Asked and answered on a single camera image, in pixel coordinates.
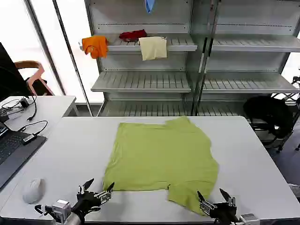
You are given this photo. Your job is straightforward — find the black monitor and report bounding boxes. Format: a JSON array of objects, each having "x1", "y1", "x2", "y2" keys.
[{"x1": 0, "y1": 42, "x2": 32, "y2": 102}]

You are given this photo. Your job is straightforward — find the empty grey shelf rack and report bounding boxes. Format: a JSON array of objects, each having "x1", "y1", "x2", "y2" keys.
[{"x1": 192, "y1": 0, "x2": 300, "y2": 117}]

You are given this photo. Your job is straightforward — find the dark window frame post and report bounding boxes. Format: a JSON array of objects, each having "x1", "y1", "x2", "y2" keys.
[
  {"x1": 24, "y1": 0, "x2": 67, "y2": 96},
  {"x1": 52, "y1": 0, "x2": 94, "y2": 117}
]

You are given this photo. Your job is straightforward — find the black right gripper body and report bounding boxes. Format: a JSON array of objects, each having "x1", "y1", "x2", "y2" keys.
[{"x1": 208, "y1": 202, "x2": 240, "y2": 224}]

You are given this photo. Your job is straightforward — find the green t-shirt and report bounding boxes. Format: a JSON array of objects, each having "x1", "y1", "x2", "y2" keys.
[{"x1": 102, "y1": 115, "x2": 220, "y2": 217}]

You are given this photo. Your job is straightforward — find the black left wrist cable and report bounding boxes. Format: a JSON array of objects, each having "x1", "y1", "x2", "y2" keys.
[{"x1": 34, "y1": 204, "x2": 49, "y2": 217}]

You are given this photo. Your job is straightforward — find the black adapter cable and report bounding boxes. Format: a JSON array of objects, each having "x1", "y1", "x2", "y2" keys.
[{"x1": 26, "y1": 93, "x2": 38, "y2": 122}]

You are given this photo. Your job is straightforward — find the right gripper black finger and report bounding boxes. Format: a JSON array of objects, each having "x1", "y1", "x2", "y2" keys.
[
  {"x1": 219, "y1": 187, "x2": 237, "y2": 209},
  {"x1": 197, "y1": 190, "x2": 218, "y2": 217}
]

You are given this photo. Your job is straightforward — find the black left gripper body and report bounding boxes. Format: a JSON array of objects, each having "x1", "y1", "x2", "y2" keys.
[{"x1": 71, "y1": 190, "x2": 102, "y2": 221}]

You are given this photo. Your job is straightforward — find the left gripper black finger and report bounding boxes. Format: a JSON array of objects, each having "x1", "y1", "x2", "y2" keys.
[
  {"x1": 98, "y1": 181, "x2": 115, "y2": 204},
  {"x1": 78, "y1": 178, "x2": 95, "y2": 195}
]

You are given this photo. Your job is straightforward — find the black metal stand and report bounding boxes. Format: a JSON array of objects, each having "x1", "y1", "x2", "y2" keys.
[{"x1": 270, "y1": 67, "x2": 300, "y2": 105}]

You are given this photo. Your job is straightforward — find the brown wooden chair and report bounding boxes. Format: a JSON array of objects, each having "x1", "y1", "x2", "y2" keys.
[{"x1": 14, "y1": 60, "x2": 55, "y2": 96}]

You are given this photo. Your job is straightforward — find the tangled black desk cables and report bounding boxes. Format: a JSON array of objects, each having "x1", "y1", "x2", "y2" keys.
[{"x1": 0, "y1": 99, "x2": 25, "y2": 118}]

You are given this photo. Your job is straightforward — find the black office chair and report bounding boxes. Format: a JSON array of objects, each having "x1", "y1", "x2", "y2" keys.
[{"x1": 242, "y1": 95, "x2": 295, "y2": 153}]

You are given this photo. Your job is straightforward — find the white side desk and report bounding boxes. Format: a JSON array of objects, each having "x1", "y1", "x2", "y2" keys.
[{"x1": 0, "y1": 95, "x2": 78, "y2": 141}]

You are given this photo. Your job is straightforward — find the grey usb dongle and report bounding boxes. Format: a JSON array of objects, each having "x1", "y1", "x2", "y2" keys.
[{"x1": 22, "y1": 134, "x2": 38, "y2": 143}]

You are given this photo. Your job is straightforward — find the white computer mouse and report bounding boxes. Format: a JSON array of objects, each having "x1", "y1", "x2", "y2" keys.
[{"x1": 22, "y1": 178, "x2": 46, "y2": 205}]

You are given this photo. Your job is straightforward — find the black laptop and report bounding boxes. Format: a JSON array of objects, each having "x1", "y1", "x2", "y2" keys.
[{"x1": 0, "y1": 121, "x2": 47, "y2": 189}]

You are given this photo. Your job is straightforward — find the black dongle cable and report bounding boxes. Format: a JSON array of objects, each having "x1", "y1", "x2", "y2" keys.
[{"x1": 19, "y1": 120, "x2": 49, "y2": 137}]

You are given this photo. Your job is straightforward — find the grey shelf rack with clothes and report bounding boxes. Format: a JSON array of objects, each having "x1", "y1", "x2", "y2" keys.
[{"x1": 78, "y1": 0, "x2": 207, "y2": 117}]

